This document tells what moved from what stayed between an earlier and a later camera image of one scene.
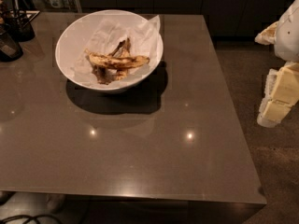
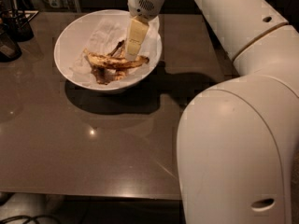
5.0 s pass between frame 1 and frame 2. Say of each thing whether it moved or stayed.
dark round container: stayed
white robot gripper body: moved
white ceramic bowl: stayed
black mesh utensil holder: stayed
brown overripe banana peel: stayed
